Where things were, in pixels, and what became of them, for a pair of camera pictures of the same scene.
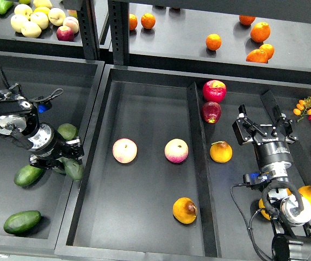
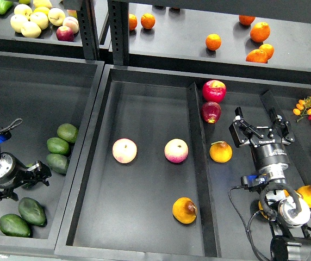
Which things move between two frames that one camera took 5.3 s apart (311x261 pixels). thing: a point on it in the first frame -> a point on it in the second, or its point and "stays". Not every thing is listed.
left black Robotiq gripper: x=48 y=148 -> x=11 y=173
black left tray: x=2 y=155 stays
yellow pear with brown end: x=184 y=210 stays
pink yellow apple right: x=176 y=150 stays
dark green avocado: x=74 y=169 -> x=32 y=211
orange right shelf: x=269 y=50 stays
